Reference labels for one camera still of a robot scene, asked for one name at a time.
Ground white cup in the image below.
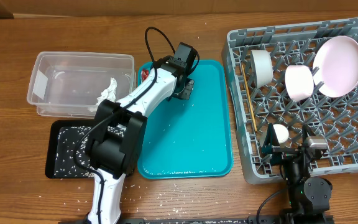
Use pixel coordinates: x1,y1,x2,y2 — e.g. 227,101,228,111
259,124,289,147

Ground black plastic tray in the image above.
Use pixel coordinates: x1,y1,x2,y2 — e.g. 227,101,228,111
44,119,136,179

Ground grey bowl with rice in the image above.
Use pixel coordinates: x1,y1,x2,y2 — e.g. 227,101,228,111
250,50,273,88

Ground clear plastic bin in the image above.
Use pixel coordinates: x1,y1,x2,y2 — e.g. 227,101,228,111
27,51,135,119

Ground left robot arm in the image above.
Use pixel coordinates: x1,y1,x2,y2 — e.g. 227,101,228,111
84,43,200,223

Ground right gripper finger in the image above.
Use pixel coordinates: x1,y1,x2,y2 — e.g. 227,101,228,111
261,123,280,147
302,124,314,139

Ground small pink bowl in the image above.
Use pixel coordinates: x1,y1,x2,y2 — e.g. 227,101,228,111
285,65,314,102

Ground large white plate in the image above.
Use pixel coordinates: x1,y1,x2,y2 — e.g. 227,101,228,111
313,35,358,98

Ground red foil wrapper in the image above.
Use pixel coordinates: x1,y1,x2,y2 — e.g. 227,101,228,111
141,68,149,81

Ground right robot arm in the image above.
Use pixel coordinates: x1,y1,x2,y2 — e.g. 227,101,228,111
255,123,334,224

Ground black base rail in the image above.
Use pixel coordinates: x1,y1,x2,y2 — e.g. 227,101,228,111
58,215,335,224

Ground wooden chopstick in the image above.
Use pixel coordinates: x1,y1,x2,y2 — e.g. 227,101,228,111
241,62,257,132

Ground grey dishwasher rack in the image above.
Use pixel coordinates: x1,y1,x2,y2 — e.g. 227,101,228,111
222,17,358,184

